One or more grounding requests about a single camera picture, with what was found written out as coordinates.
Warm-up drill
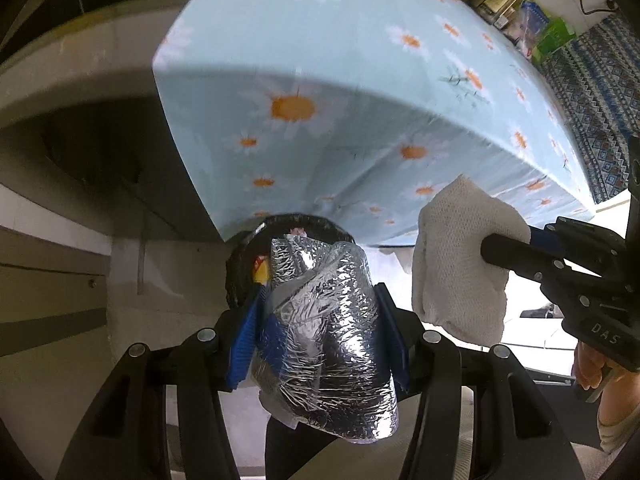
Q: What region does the silver foil bag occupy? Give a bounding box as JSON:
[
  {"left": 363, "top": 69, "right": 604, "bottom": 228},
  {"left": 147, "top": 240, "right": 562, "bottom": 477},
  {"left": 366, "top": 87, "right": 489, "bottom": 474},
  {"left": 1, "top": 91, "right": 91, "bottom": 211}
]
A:
[{"left": 251, "top": 236, "right": 402, "bottom": 445}]

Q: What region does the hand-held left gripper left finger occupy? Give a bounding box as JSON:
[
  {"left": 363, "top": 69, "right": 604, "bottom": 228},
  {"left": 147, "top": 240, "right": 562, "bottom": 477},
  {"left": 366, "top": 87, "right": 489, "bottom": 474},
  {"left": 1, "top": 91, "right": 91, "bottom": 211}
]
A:
[{"left": 55, "top": 290, "right": 267, "bottom": 480}]

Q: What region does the blue patterned cloth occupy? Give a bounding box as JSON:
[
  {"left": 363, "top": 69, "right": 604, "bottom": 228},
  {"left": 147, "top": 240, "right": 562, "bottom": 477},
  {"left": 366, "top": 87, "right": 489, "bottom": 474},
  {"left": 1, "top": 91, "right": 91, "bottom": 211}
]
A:
[{"left": 541, "top": 14, "right": 640, "bottom": 206}]

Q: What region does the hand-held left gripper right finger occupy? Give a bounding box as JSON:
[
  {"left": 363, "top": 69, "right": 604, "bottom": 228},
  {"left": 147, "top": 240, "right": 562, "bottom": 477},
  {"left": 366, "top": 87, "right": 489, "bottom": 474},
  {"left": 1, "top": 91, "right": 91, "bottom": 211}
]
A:
[{"left": 374, "top": 282, "right": 586, "bottom": 480}]

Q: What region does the daisy print blue tablecloth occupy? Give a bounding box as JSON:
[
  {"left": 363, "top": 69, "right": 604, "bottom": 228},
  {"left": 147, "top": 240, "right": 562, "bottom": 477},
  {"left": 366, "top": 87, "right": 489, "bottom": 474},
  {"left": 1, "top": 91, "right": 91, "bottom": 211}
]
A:
[{"left": 151, "top": 0, "right": 597, "bottom": 250}]

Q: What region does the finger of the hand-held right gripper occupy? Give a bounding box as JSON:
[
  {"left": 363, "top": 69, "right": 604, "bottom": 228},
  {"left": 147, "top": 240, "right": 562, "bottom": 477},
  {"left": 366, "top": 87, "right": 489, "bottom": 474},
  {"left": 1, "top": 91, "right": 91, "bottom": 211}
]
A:
[
  {"left": 480, "top": 232, "right": 568, "bottom": 283},
  {"left": 526, "top": 224, "right": 568, "bottom": 258}
]

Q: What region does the black trash bin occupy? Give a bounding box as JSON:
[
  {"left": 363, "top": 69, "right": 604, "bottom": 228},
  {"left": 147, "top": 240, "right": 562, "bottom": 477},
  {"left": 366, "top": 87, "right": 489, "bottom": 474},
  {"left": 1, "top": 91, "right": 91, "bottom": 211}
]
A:
[{"left": 224, "top": 213, "right": 357, "bottom": 312}]

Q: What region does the person's right forearm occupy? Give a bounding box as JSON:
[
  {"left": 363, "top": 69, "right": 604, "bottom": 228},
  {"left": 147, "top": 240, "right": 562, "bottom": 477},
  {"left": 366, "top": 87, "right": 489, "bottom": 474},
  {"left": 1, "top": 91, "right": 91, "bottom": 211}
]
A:
[{"left": 596, "top": 367, "right": 640, "bottom": 455}]

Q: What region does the white waffle towel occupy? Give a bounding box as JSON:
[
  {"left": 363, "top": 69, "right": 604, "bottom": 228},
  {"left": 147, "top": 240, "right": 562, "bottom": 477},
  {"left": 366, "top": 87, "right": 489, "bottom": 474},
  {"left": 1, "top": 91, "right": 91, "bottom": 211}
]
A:
[{"left": 411, "top": 173, "right": 532, "bottom": 344}]

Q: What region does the clear bag with blue print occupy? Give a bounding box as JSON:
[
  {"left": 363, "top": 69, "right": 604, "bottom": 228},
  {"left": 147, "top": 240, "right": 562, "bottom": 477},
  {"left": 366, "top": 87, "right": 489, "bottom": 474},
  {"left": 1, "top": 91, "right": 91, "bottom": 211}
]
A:
[{"left": 509, "top": 0, "right": 552, "bottom": 57}]

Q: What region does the black cable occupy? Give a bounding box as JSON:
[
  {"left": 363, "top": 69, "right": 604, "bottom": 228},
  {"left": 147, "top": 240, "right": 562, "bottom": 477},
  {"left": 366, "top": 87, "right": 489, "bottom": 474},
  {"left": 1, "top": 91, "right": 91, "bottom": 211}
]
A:
[{"left": 579, "top": 0, "right": 622, "bottom": 17}]

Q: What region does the green packet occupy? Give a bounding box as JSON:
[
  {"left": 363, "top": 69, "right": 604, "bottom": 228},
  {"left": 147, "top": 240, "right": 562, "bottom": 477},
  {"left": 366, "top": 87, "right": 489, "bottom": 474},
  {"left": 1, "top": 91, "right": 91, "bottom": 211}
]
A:
[{"left": 531, "top": 16, "right": 577, "bottom": 67}]

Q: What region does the person's right hand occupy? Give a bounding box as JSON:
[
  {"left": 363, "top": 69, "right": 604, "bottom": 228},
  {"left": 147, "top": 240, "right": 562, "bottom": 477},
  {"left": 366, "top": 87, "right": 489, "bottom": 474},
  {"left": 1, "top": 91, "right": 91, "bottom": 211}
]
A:
[{"left": 572, "top": 342, "right": 628, "bottom": 401}]

